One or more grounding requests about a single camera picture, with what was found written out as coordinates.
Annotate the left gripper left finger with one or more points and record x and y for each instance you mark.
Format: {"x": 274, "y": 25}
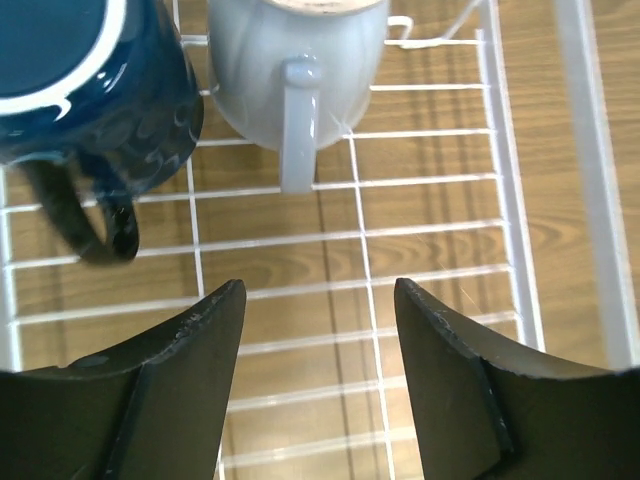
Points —
{"x": 150, "y": 407}

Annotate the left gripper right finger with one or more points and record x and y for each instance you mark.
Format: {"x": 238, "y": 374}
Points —
{"x": 487, "y": 407}

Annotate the large dark blue mug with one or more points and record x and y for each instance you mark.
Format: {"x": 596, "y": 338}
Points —
{"x": 99, "y": 105}

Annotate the light grey flared mug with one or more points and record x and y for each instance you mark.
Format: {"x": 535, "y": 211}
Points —
{"x": 294, "y": 76}

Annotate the white wire dish rack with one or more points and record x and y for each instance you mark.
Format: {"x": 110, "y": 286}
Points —
{"x": 467, "y": 174}

